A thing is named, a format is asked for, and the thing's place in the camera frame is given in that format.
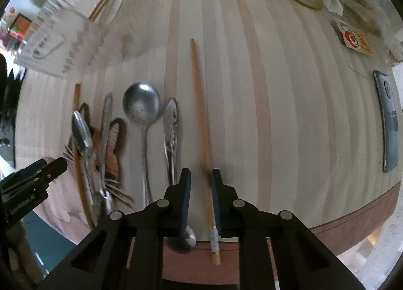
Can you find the clear plastic bag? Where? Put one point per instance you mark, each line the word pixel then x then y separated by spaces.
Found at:
pixel 362 3

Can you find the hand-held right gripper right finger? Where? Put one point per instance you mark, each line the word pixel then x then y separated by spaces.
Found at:
pixel 216 205

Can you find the dark smartphone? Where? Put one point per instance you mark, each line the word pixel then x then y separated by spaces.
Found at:
pixel 387 120

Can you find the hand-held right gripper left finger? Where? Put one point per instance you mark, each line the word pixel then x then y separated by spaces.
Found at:
pixel 186 205

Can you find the long wooden chopstick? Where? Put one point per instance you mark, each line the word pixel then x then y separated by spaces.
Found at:
pixel 201 126

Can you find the small oval metal spoon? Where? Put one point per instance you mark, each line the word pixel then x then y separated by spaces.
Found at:
pixel 82 135

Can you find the thin wooden chopstick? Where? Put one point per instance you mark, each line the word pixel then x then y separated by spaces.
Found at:
pixel 76 113

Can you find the large round metal spoon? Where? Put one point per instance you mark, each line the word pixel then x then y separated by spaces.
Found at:
pixel 141 104

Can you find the card with red logo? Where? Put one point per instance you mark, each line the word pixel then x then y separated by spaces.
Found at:
pixel 352 36

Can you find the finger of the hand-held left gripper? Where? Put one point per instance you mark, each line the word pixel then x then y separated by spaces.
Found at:
pixel 55 169

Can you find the clear plastic utensil holder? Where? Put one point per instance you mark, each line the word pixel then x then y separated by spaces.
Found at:
pixel 59 38

